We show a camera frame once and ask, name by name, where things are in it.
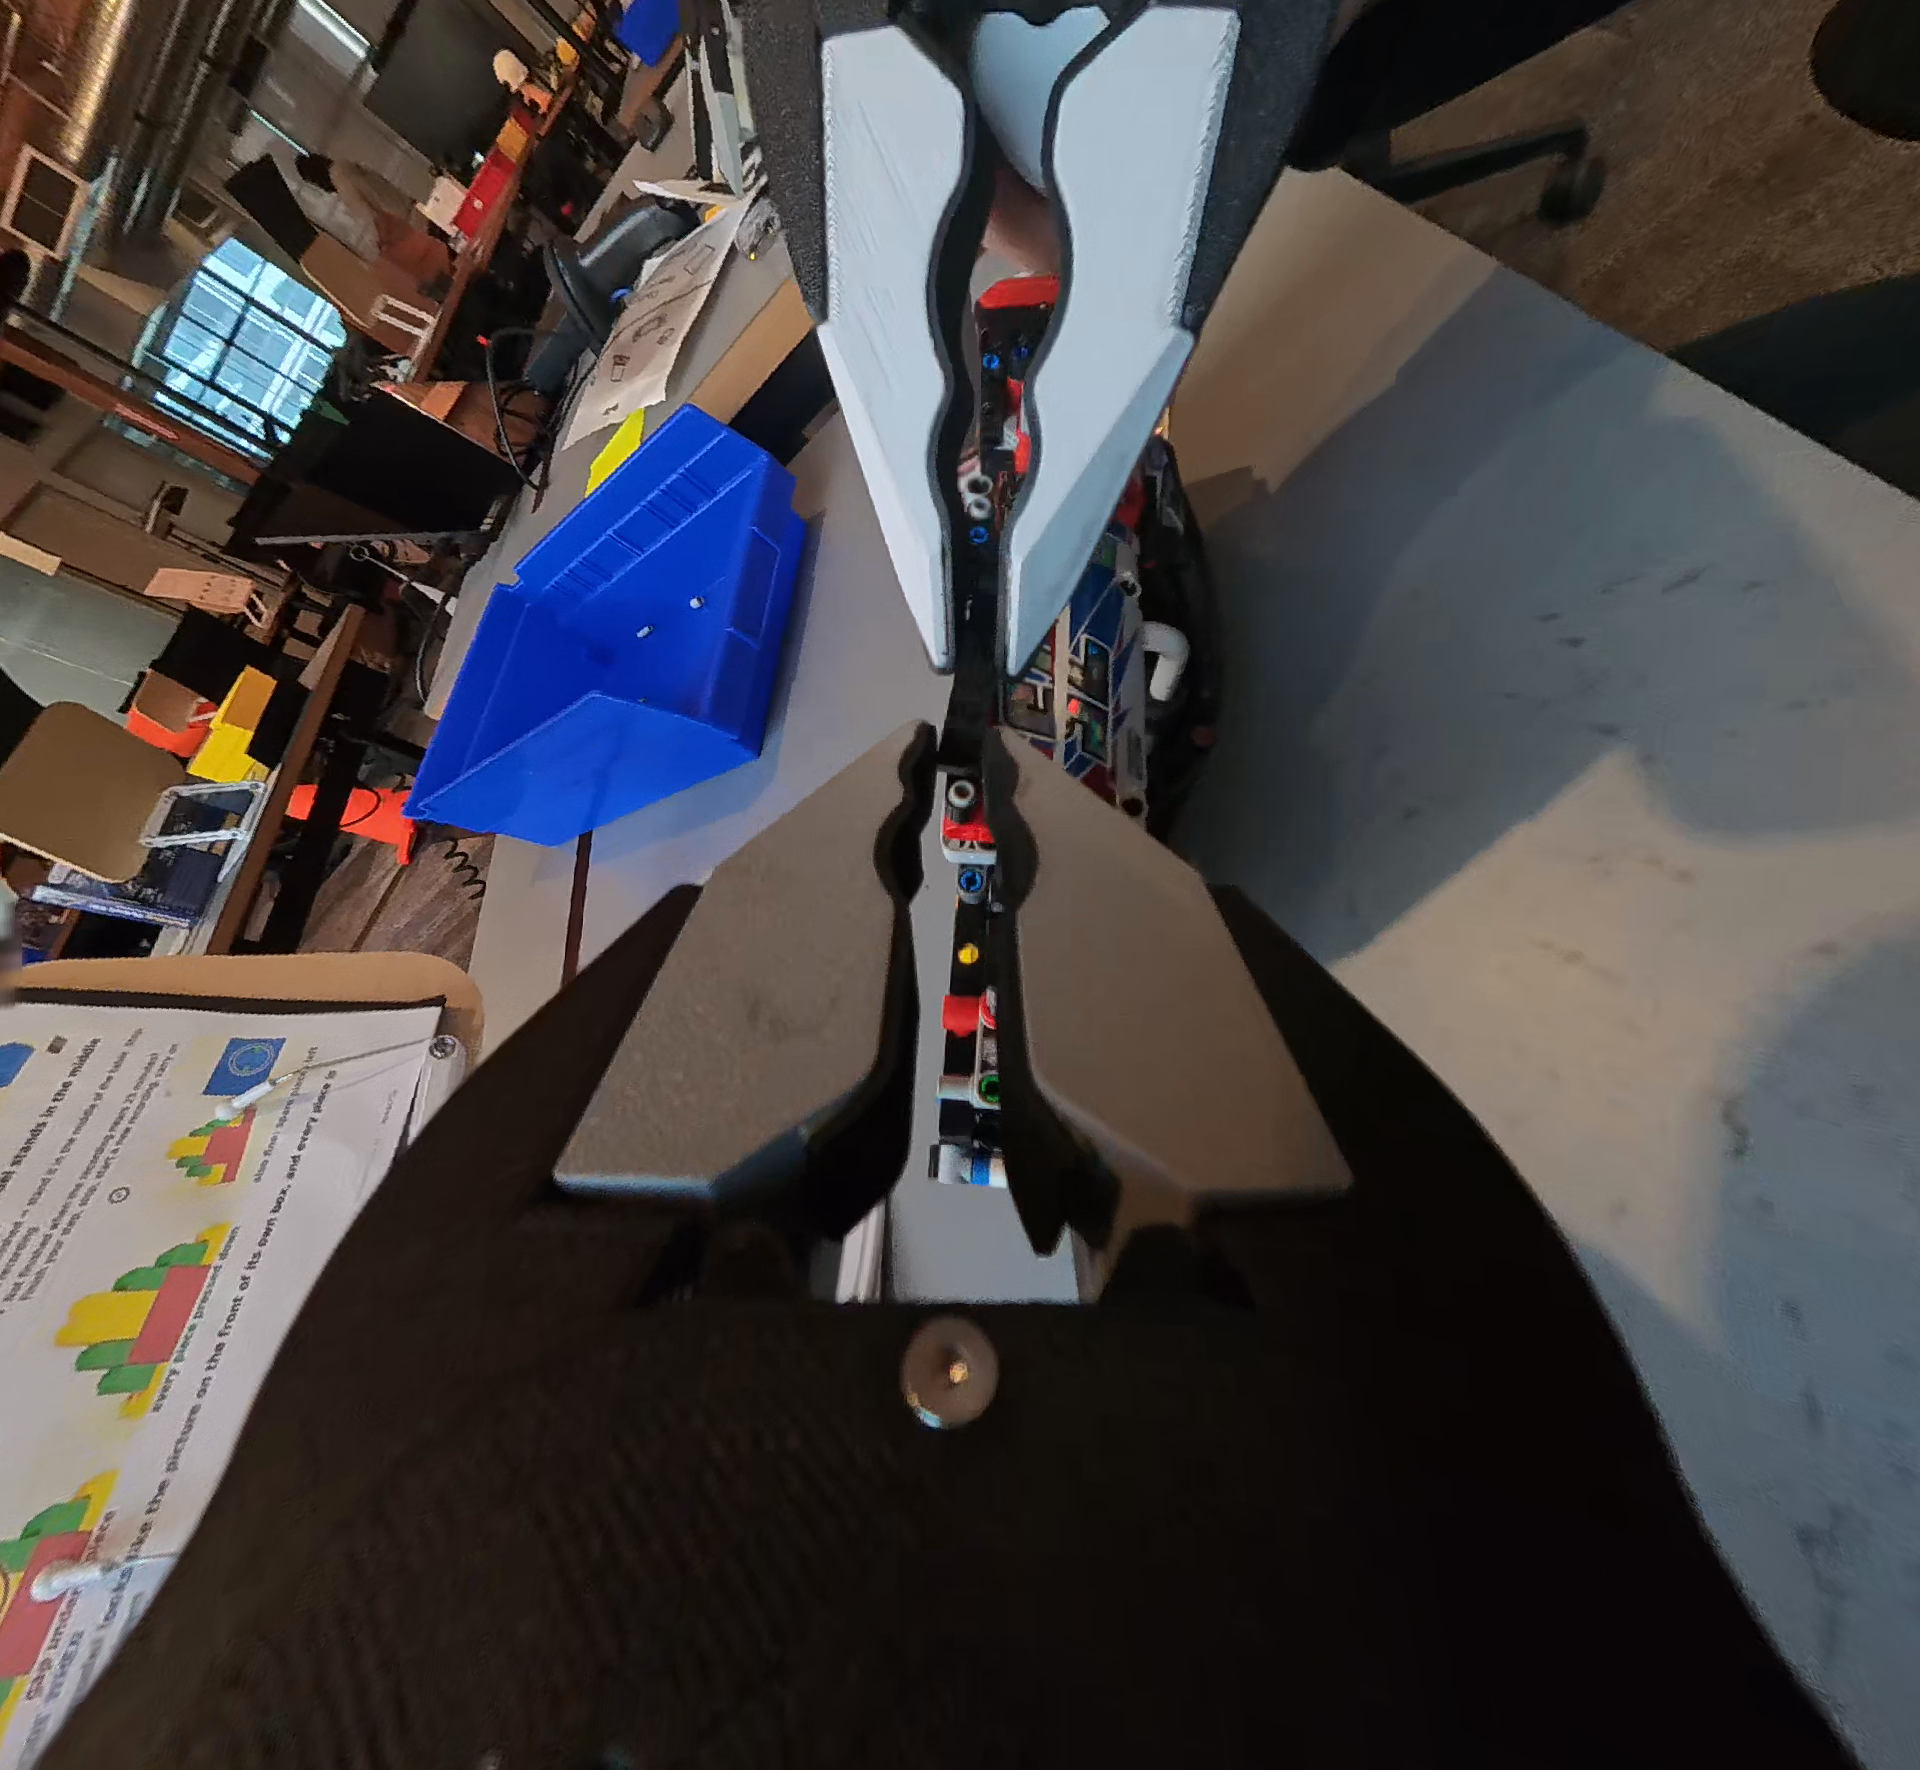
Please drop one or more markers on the laminated brick picture sheet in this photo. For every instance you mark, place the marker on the laminated brick picture sheet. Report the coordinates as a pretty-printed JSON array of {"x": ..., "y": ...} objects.
[{"x": 149, "y": 1275}]

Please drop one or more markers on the dark computer monitor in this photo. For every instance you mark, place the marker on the dark computer monitor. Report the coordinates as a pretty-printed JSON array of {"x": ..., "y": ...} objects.
[{"x": 389, "y": 479}]

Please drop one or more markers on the black office chair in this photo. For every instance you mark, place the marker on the black office chair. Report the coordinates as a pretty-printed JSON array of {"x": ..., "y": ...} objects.
[{"x": 1501, "y": 135}]

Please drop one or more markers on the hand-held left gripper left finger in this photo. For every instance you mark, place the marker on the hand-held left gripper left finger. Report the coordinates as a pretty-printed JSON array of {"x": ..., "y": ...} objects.
[{"x": 750, "y": 1019}]

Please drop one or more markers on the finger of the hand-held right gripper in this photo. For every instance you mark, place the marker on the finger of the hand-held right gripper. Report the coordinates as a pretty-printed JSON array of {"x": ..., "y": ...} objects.
[
  {"x": 885, "y": 270},
  {"x": 1139, "y": 225}
]

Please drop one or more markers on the blue plastic bin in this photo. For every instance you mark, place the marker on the blue plastic bin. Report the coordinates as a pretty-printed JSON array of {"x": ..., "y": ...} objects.
[{"x": 631, "y": 631}]

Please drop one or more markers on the yellow storage bin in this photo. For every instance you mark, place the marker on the yellow storage bin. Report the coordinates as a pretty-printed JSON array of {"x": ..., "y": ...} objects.
[{"x": 233, "y": 734}]

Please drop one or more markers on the black chair armrest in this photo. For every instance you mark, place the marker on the black chair armrest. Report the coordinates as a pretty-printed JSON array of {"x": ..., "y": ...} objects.
[{"x": 1875, "y": 45}]

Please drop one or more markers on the toy brick race car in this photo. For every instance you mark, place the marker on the toy brick race car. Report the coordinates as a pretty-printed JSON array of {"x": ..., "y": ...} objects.
[{"x": 1110, "y": 631}]

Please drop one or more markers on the window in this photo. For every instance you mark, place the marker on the window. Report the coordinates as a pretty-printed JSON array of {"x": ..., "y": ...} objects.
[{"x": 247, "y": 330}]

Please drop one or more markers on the person's right hand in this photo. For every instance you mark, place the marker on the person's right hand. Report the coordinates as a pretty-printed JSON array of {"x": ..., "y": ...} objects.
[{"x": 1020, "y": 233}]

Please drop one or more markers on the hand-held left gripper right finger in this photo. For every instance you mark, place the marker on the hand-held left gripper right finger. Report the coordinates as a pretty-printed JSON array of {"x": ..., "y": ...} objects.
[{"x": 1170, "y": 1034}]

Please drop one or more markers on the white printed paper sheet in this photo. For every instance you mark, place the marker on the white printed paper sheet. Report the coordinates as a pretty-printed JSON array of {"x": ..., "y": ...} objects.
[{"x": 661, "y": 315}]

